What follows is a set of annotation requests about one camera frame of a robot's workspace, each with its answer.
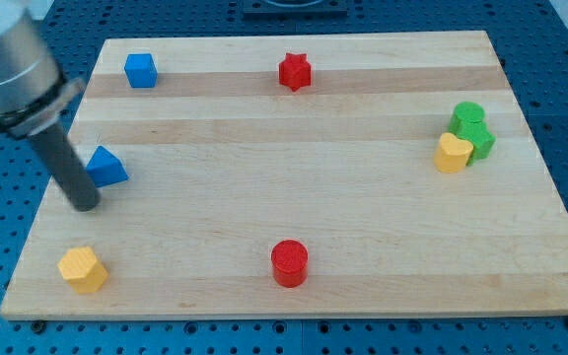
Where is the yellow heart block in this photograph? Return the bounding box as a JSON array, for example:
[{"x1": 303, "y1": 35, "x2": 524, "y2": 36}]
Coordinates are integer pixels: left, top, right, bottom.
[{"x1": 433, "y1": 132, "x2": 474, "y2": 174}]

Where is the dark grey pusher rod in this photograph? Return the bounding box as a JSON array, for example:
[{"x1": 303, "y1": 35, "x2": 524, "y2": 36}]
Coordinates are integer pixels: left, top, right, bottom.
[{"x1": 28, "y1": 122, "x2": 101, "y2": 212}]

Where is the wooden board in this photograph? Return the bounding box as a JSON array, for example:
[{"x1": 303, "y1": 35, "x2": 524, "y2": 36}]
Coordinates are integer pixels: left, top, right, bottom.
[{"x1": 0, "y1": 31, "x2": 568, "y2": 320}]

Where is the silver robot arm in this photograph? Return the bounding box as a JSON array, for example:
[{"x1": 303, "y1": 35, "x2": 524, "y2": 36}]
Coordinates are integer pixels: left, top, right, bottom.
[{"x1": 0, "y1": 1, "x2": 101, "y2": 211}]

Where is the blue cube block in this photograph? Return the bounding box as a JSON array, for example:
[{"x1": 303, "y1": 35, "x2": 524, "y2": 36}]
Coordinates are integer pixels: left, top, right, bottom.
[{"x1": 124, "y1": 53, "x2": 157, "y2": 89}]

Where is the red cylinder block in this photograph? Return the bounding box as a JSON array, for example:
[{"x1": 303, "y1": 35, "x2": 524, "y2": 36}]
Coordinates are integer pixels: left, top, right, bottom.
[{"x1": 271, "y1": 240, "x2": 309, "y2": 288}]

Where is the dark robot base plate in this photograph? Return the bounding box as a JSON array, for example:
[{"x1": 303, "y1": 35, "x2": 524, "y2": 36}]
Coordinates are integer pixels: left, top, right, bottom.
[{"x1": 241, "y1": 0, "x2": 349, "y2": 18}]

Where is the green cylinder block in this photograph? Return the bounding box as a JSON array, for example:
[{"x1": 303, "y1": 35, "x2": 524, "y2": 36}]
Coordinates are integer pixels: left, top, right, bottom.
[{"x1": 448, "y1": 102, "x2": 485, "y2": 134}]

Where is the yellow hexagon block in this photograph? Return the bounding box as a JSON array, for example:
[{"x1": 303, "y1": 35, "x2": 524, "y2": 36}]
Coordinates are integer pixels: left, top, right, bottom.
[{"x1": 57, "y1": 246, "x2": 109, "y2": 294}]

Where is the red star block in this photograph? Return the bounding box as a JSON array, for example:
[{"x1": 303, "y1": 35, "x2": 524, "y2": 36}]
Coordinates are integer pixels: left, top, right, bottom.
[{"x1": 278, "y1": 52, "x2": 312, "y2": 92}]

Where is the blue triangle block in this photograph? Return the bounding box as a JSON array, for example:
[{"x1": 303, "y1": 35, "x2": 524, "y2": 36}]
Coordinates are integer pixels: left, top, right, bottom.
[{"x1": 86, "y1": 146, "x2": 129, "y2": 187}]

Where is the green star block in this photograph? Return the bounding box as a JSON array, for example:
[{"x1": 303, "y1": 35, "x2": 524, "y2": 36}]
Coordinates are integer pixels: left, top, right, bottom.
[{"x1": 456, "y1": 122, "x2": 496, "y2": 166}]

